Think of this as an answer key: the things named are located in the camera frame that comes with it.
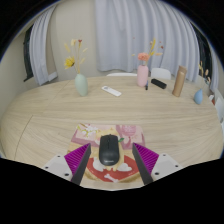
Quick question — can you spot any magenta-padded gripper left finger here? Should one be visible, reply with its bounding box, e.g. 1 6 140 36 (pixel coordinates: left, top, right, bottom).
41 142 92 186

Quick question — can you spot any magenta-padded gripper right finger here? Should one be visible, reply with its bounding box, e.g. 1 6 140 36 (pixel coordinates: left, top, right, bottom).
131 142 184 186

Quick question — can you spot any black computer mouse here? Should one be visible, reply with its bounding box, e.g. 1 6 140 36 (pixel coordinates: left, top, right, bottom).
98 133 121 166

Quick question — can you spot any cartoon print mouse pad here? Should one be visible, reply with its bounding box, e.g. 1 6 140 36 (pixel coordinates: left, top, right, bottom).
67 123 147 184

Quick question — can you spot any green vase with yellow flowers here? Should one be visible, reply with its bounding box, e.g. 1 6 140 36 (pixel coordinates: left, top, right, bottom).
63 38 90 98

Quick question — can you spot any black rectangular case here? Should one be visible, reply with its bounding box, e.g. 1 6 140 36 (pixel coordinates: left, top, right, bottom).
150 78 168 90

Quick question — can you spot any white remote control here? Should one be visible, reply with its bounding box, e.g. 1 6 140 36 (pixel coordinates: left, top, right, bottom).
101 85 123 98

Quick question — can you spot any blue vase with dried flowers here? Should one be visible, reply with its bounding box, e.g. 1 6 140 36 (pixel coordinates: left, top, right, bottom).
193 60 211 106

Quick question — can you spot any bronze metal drink bottle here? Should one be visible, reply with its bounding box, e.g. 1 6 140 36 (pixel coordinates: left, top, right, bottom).
171 65 188 98

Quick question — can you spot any pink vase with flowers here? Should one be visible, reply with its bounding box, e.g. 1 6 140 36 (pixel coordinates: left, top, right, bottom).
131 37 164 88

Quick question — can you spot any white chair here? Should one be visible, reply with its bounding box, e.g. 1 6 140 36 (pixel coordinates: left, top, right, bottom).
150 67 172 80
214 96 224 123
105 72 138 78

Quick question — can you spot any narrow white curtain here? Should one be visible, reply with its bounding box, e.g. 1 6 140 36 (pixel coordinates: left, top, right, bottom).
29 4 58 86
209 44 220 93

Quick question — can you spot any dark window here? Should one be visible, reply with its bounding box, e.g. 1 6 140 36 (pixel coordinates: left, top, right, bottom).
23 24 35 83
193 24 213 79

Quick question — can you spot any wide white curtain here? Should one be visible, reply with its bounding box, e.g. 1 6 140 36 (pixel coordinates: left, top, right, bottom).
94 0 201 83

